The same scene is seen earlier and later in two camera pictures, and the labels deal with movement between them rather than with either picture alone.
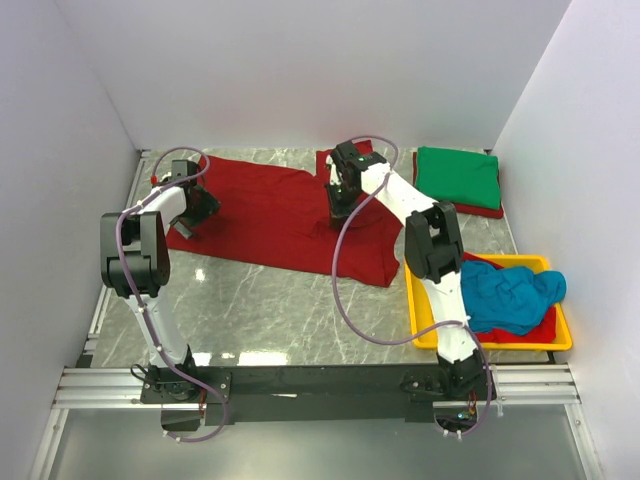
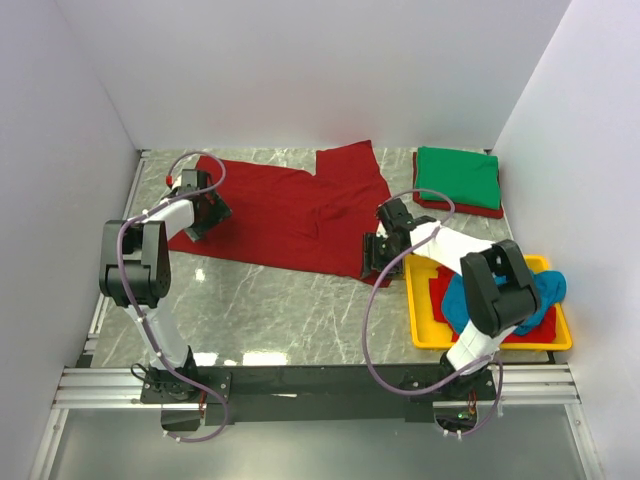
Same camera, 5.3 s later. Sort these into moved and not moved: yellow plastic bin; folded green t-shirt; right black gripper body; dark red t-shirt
Moved: right black gripper body
Not moved: yellow plastic bin; dark red t-shirt; folded green t-shirt
